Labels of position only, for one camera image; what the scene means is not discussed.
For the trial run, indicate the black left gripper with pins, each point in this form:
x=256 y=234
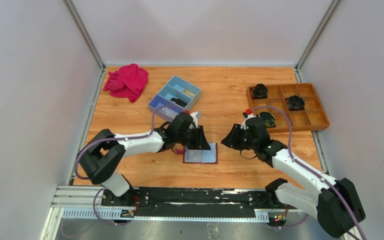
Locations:
x=196 y=136

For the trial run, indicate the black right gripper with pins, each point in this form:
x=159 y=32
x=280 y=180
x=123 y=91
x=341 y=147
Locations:
x=236 y=135

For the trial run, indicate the red leather card holder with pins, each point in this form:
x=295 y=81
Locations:
x=198 y=157

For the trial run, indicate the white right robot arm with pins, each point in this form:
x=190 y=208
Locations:
x=314 y=185

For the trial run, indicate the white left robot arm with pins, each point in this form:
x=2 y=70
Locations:
x=101 y=156

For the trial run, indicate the gold card in box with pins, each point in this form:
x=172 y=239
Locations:
x=188 y=93

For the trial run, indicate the black item in box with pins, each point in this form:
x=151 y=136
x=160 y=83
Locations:
x=179 y=102

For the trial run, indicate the blue compartment organizer box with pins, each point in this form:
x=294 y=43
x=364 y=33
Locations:
x=176 y=96

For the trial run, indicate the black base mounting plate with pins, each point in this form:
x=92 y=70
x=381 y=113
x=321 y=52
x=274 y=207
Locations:
x=180 y=202

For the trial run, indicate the wooden compartment tray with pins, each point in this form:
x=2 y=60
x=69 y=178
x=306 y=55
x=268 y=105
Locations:
x=313 y=118

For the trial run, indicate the crumpled pink cloth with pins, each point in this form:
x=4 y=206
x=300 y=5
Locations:
x=128 y=81

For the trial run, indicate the aluminium frame rail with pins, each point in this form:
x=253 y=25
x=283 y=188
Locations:
x=84 y=203

